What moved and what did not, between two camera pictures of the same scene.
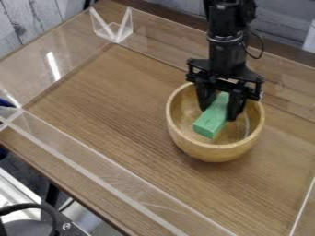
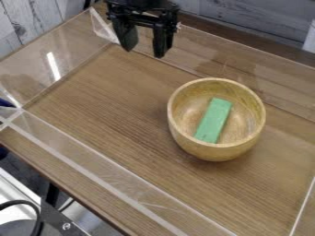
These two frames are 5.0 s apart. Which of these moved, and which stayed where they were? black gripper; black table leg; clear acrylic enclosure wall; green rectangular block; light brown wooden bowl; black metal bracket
Moved: green rectangular block; black gripper
Stayed: light brown wooden bowl; black metal bracket; black table leg; clear acrylic enclosure wall
